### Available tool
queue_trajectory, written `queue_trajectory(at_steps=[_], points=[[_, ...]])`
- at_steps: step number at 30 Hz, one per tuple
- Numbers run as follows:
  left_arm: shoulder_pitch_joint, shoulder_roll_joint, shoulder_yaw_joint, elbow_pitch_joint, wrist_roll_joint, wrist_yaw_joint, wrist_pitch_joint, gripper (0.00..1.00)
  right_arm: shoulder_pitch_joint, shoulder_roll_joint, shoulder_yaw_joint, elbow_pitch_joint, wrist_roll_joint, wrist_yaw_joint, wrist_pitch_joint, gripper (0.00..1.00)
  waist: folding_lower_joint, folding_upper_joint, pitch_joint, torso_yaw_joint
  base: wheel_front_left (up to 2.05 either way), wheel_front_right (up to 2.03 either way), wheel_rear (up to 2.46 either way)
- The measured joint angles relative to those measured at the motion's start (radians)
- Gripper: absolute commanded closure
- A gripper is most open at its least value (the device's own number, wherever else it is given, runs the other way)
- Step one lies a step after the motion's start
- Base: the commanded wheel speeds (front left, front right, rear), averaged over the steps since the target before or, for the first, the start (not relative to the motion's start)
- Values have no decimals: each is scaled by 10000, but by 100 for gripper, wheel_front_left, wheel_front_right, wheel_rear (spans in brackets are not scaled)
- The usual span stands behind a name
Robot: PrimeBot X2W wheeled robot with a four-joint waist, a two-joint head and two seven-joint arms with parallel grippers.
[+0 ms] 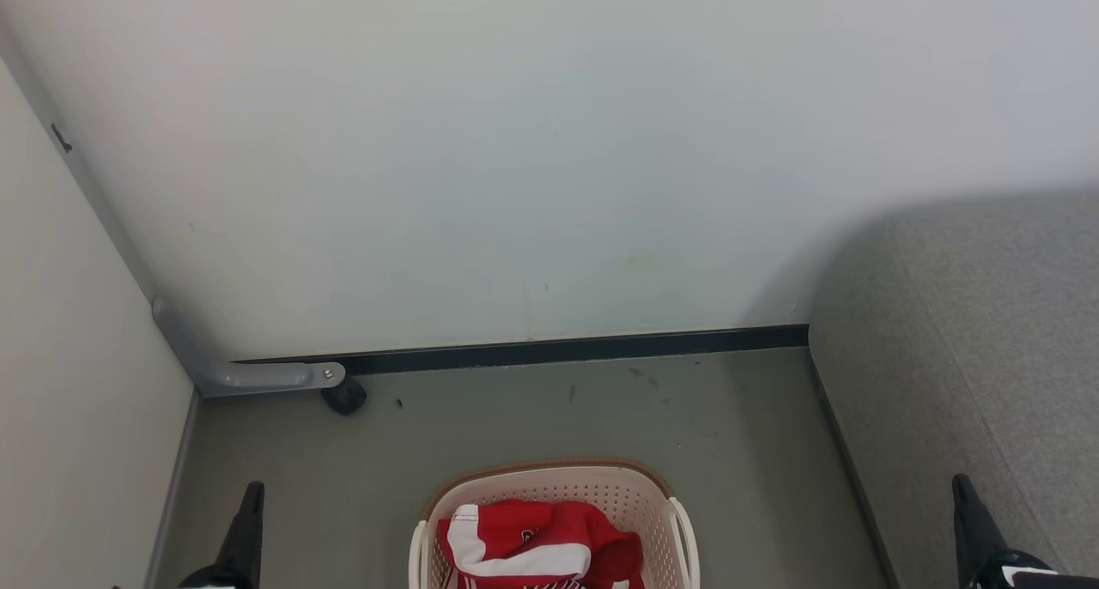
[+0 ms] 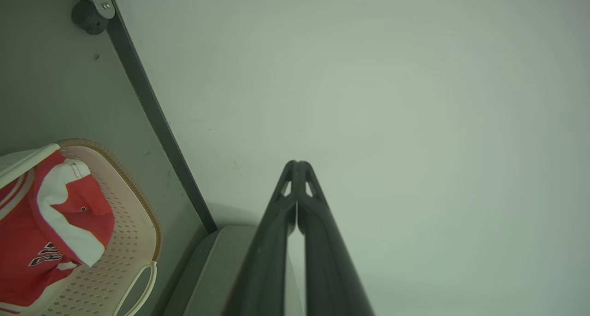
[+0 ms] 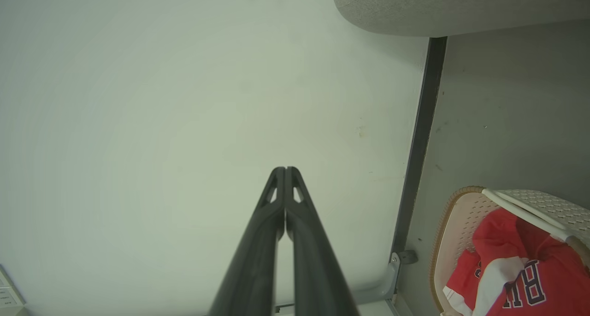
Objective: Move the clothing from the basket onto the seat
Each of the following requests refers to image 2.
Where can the black baseboard strip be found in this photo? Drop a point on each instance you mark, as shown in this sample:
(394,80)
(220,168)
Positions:
(156,118)

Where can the red lettered basketball jersey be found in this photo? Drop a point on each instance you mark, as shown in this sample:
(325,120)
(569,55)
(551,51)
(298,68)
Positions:
(23,265)

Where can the cream perforated laundry basket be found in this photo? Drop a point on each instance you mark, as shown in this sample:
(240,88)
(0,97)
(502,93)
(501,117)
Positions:
(124,242)

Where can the black rubber foot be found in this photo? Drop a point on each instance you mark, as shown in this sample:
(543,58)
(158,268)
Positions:
(87,17)

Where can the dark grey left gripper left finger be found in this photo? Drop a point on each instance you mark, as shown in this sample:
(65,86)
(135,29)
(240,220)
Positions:
(267,270)

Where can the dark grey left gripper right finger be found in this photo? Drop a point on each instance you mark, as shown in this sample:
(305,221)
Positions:
(327,279)

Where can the grey fabric sofa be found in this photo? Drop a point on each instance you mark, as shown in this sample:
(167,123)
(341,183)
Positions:
(216,274)

